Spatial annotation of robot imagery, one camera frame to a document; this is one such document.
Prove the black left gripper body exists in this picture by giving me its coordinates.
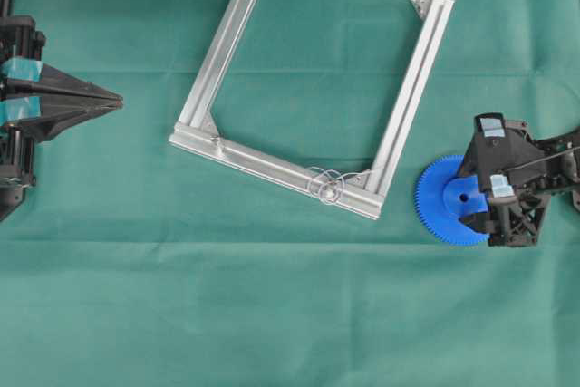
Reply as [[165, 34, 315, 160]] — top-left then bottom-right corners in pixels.
[[1, 15, 45, 188]]

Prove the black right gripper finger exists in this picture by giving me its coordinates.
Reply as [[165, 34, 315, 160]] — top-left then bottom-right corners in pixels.
[[457, 112, 531, 200], [460, 208, 498, 237]]

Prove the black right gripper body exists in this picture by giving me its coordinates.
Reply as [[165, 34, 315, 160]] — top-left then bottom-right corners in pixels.
[[488, 128, 579, 247]]

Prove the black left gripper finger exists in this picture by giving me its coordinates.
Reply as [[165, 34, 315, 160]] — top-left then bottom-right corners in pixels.
[[39, 63, 122, 104], [39, 102, 123, 140]]

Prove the blue plastic gear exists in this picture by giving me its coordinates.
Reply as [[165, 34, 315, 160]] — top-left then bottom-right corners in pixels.
[[414, 155, 488, 246]]

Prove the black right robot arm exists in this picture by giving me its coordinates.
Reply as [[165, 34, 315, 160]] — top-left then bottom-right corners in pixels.
[[457, 112, 579, 247]]

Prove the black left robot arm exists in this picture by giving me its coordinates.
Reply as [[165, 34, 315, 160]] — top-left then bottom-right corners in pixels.
[[1, 0, 123, 198]]

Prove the bottom steel shaft pin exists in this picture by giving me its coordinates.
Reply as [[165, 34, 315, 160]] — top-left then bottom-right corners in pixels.
[[306, 167, 345, 205]]

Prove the green table cloth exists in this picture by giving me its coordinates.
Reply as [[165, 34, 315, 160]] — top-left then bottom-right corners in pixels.
[[1, 0, 579, 386]]

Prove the square aluminium extrusion frame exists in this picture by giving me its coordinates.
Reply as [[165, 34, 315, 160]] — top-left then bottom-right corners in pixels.
[[169, 0, 456, 219]]

